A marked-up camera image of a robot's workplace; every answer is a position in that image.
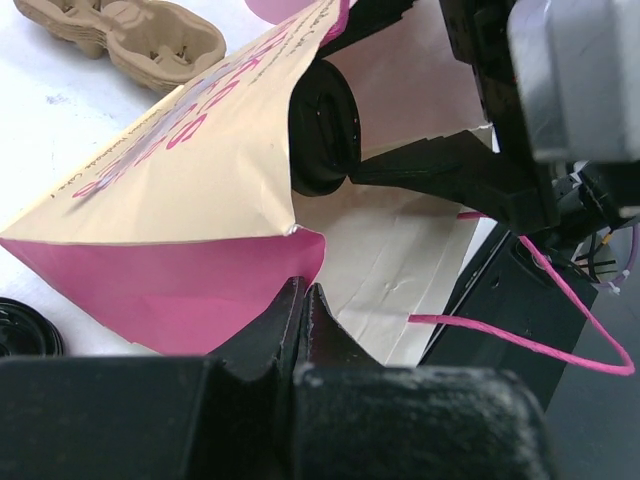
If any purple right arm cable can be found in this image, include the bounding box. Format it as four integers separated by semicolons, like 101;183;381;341
607;234;640;296

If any pink paper gift bag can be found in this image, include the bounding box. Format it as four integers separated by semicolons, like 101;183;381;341
1;1;499;366

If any pink straw holder cup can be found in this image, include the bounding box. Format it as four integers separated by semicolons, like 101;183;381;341
245;0;314;24

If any brown pulp cup carrier stack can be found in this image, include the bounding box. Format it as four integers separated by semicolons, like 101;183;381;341
14;0;226;95

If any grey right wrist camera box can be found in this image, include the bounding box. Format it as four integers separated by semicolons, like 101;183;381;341
507;0;639;163

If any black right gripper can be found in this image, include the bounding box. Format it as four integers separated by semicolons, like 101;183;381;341
317;0;559;233

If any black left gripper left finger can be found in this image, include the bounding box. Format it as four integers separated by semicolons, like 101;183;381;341
1;277;306;479

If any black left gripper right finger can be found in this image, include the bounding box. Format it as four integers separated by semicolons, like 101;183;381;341
293;285;555;479

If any black plastic cup lid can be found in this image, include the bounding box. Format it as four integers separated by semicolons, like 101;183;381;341
288;60;362;197

